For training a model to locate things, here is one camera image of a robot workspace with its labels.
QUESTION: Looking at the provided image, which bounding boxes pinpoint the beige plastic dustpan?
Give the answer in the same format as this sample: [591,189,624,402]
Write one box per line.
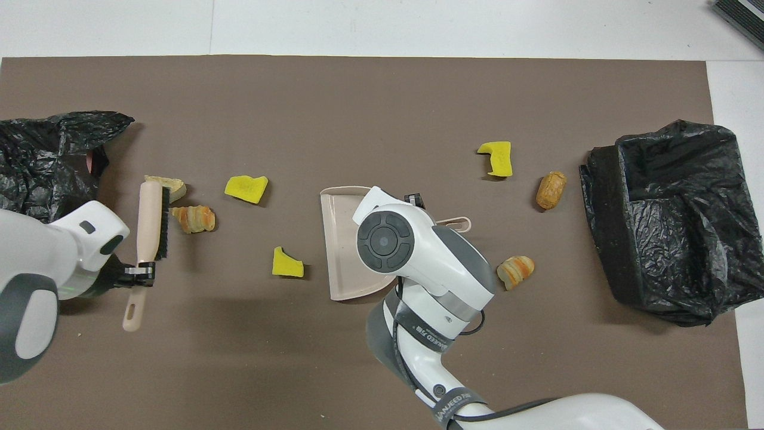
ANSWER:
[320,186,472,301]

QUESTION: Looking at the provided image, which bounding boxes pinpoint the pale bread chunk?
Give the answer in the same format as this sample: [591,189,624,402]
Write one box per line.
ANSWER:
[145,175,187,204]

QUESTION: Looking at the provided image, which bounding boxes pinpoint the orange striped croissant piece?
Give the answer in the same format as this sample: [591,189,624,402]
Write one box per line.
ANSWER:
[497,256,535,291]
[170,205,216,234]

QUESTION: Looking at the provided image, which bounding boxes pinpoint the beige hand brush black bristles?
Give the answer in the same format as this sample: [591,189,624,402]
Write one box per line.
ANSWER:
[122,181,172,333]

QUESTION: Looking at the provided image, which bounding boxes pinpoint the black bag lined bin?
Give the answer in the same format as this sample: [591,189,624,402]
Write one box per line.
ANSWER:
[579,119,745,327]
[0,110,135,225]

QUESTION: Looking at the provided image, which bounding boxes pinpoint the dark grey ribbed device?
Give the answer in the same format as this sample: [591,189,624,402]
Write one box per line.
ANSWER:
[709,0,764,35]

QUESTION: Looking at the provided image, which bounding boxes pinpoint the brown table mat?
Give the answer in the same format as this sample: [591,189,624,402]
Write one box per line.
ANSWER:
[0,56,748,430]

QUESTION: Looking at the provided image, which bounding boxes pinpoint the yellow sponge chunk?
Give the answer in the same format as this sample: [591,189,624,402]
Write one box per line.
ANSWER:
[224,175,269,205]
[272,246,304,278]

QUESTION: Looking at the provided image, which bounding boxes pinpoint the notched yellow sponge piece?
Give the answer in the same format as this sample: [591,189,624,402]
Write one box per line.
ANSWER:
[476,141,513,178]

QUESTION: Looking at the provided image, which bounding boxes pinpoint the brown bread roll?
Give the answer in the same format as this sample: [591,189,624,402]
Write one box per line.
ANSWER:
[535,171,568,210]

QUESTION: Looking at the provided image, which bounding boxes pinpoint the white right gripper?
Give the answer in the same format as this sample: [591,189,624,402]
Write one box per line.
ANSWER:
[352,186,426,219]

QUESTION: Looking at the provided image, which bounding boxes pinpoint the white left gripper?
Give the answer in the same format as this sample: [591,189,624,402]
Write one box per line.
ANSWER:
[51,200,157,288]

